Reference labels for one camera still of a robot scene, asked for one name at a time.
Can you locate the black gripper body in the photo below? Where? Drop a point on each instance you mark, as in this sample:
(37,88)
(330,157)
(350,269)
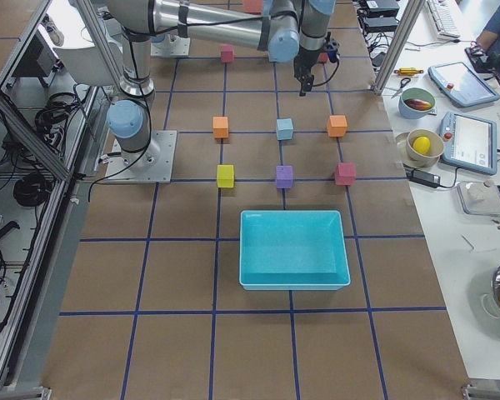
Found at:
(305,60)

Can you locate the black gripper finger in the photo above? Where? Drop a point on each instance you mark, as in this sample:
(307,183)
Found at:
(306,84)
(299,74)

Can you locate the light blue block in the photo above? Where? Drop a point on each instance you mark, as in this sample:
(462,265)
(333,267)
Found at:
(284,129)

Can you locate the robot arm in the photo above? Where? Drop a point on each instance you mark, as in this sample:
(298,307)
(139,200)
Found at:
(288,31)

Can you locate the pink block far right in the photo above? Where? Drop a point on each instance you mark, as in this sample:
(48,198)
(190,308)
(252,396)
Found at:
(323,58)

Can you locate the pink block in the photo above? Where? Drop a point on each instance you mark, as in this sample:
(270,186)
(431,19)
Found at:
(227,54)
(345,174)
(323,58)

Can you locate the orange block right side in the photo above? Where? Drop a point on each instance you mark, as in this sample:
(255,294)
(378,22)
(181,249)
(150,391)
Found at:
(337,126)

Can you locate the orange block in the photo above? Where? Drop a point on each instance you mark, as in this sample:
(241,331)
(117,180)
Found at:
(337,126)
(220,127)

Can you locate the pink block far left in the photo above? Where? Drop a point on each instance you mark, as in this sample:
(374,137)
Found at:
(227,54)

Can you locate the black electronics box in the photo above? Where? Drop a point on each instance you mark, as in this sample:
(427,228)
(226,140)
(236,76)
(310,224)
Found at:
(378,16)

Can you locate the orange block left side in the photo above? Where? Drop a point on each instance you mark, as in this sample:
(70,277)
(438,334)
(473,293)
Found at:
(220,127)

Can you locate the pink block near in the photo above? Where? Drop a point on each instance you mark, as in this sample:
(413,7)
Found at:
(345,174)

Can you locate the purple block near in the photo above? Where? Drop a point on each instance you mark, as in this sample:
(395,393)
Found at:
(284,177)

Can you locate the blue bowl with fruit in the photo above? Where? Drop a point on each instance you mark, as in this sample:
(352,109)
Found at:
(415,103)

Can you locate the yellow block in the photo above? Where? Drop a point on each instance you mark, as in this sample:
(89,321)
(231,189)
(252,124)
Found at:
(225,176)

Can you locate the yellow lemon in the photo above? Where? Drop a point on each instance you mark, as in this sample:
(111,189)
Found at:
(422,145)

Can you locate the beige bowl with lemon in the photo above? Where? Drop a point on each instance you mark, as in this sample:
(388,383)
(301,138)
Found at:
(418,160)

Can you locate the white keyboard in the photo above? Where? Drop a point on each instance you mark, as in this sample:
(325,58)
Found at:
(441,19)

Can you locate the upper teach pendant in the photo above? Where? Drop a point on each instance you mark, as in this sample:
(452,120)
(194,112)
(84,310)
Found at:
(461,84)

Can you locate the teach pendant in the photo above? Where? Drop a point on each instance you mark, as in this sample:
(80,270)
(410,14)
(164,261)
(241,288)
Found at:
(461,84)
(469,142)

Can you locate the black power adapter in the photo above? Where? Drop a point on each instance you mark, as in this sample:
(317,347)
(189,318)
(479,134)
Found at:
(424,178)

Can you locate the lower teach pendant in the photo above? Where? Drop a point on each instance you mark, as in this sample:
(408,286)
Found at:
(469,142)

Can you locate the teal plastic tray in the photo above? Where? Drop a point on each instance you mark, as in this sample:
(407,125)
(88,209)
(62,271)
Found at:
(300,250)

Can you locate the kitchen scale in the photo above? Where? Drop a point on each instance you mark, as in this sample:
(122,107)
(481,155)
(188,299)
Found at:
(480,198)

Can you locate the black handled scissors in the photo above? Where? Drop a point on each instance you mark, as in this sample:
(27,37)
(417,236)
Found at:
(403,83)

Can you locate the aluminium frame post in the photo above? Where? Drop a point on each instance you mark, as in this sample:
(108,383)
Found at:
(401,35)

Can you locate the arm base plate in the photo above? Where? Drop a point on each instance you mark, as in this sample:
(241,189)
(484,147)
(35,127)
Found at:
(153,166)
(170,46)

